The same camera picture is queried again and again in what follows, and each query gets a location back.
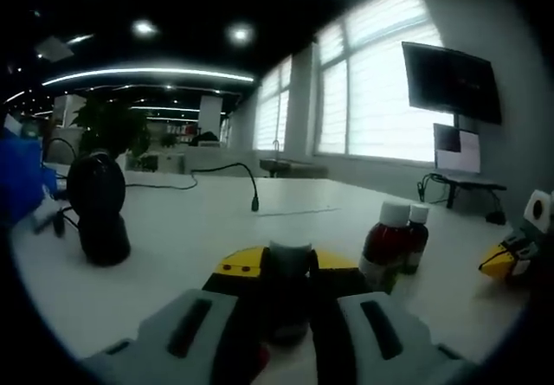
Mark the large bright window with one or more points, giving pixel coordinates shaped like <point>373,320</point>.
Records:
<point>381,112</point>

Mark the green potted plant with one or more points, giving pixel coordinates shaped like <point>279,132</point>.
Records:
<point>112,125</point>

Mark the black barcode scanner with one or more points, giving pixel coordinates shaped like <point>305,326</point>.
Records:
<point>97,194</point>

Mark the metal sink with faucet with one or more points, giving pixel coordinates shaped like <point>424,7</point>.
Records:
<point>294,169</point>

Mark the black power adapter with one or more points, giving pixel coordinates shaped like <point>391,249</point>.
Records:
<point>495,218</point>

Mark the open laptop screen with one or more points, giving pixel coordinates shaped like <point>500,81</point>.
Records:
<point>459,151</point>

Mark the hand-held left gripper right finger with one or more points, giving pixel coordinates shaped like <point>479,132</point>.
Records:
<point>402,342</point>

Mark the white square pillar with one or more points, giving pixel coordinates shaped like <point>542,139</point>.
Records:
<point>212,112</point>

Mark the small dark medicine bottle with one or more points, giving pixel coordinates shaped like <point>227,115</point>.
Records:
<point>419,238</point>

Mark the narrow bright window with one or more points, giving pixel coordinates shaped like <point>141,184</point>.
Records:
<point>272,112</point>

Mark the black wall monitor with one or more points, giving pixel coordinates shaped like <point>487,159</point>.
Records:
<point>450,82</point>

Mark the large green-label medicine bottle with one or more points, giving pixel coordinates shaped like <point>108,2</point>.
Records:
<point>381,246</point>

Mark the medium blue-label medicine bottle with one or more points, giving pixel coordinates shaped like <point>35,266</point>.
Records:
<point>289,259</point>

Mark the black laptop stand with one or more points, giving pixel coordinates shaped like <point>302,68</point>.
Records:
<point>472,181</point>

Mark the ceiling air vent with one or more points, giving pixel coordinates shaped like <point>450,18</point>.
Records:
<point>54,47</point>

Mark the person's left hand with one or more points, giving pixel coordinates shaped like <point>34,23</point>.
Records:
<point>263,361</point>

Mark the white table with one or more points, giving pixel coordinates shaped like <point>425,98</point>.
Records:
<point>195,238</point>

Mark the long ceiling light strip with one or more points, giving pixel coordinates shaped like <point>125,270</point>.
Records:
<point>130,72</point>

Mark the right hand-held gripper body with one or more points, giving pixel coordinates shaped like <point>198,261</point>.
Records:
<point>536,212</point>

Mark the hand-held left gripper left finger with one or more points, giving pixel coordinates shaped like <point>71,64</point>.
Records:
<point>173,333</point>

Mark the blue plastic crate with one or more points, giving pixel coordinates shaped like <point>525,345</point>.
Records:
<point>21,177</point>

